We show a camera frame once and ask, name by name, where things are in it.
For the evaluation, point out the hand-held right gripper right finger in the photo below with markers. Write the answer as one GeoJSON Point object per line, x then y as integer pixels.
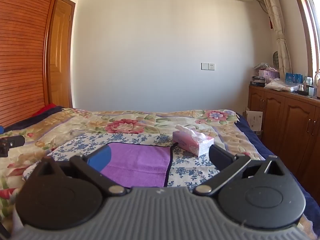
{"type": "Point", "coordinates": [218, 156]}

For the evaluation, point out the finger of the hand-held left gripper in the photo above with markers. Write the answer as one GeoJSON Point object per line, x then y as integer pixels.
{"type": "Point", "coordinates": [13, 140]}

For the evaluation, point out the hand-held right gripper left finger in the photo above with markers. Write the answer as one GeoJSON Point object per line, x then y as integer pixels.
{"type": "Point", "coordinates": [99, 158]}

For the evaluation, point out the purple towel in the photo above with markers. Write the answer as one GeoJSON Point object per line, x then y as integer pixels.
{"type": "Point", "coordinates": [140, 163]}

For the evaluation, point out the pink tissue box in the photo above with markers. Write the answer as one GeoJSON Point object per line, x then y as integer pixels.
{"type": "Point", "coordinates": [191, 141]}

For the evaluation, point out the white blue floral cloth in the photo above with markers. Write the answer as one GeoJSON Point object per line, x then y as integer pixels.
{"type": "Point", "coordinates": [185, 166]}

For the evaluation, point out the red cloth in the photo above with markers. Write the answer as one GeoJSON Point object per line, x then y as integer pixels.
{"type": "Point", "coordinates": [45, 109]}

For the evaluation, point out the white cardboard box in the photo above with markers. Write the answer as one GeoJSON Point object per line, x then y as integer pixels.
{"type": "Point", "coordinates": [255, 120]}

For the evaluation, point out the wooden cabinet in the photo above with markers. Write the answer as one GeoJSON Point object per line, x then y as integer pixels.
{"type": "Point", "coordinates": [287, 120]}

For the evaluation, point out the stack of books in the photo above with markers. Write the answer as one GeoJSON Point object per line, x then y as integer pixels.
{"type": "Point", "coordinates": [257, 82]}

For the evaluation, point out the slatted wooden wardrobe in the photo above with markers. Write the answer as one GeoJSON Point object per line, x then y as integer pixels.
{"type": "Point", "coordinates": [22, 55]}

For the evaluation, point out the clear plastic bag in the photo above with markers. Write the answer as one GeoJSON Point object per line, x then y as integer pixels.
{"type": "Point", "coordinates": [280, 85]}

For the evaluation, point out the pink boxes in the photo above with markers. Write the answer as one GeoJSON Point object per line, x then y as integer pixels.
{"type": "Point", "coordinates": [268, 75]}

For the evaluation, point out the wooden door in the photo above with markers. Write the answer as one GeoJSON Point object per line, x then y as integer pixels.
{"type": "Point", "coordinates": [60, 55]}

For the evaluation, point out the small white bottle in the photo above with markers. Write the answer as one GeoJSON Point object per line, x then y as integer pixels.
{"type": "Point", "coordinates": [301, 88]}

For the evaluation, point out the blue boxes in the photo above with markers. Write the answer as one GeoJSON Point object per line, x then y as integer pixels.
{"type": "Point", "coordinates": [293, 78]}

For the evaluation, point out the grey oval fan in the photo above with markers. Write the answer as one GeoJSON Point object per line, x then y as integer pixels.
{"type": "Point", "coordinates": [275, 58]}

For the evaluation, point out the patterned beige curtain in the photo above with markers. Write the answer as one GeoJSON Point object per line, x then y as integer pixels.
{"type": "Point", "coordinates": [278, 30]}

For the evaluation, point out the white wall switch socket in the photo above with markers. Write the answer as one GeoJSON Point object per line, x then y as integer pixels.
{"type": "Point", "coordinates": [208, 66]}

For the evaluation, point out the wooden window frame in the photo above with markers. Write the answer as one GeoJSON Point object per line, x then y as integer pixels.
{"type": "Point", "coordinates": [306, 25]}

